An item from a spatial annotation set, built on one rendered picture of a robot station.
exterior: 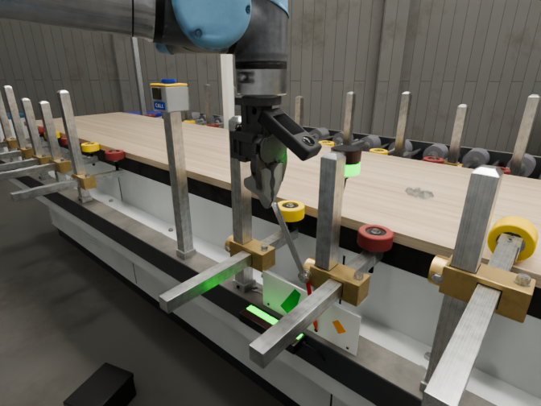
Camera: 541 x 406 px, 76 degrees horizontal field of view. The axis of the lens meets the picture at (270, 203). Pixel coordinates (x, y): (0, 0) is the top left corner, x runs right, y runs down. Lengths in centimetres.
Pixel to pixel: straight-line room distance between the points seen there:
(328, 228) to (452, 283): 23
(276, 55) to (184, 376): 143
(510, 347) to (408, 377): 25
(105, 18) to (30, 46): 570
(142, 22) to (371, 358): 71
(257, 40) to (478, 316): 51
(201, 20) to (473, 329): 48
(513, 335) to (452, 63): 452
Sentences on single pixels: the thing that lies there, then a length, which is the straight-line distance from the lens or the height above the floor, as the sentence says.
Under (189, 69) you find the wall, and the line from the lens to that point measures 510.
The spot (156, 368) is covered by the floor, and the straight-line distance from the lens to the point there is 179.
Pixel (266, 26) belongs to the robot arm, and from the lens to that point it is 60.
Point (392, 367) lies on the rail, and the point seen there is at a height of 70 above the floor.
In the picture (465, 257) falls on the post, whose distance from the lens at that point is 61.
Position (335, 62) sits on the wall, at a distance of 489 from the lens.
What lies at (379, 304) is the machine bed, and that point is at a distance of 99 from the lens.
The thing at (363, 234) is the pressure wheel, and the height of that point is 91.
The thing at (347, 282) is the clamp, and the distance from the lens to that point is 71.
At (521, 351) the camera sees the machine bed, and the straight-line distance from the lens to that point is 94.
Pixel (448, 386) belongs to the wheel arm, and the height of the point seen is 96.
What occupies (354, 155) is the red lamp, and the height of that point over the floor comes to 110.
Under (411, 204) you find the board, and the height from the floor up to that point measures 90.
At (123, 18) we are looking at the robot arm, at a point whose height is 131.
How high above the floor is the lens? 126
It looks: 22 degrees down
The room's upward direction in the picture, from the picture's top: straight up
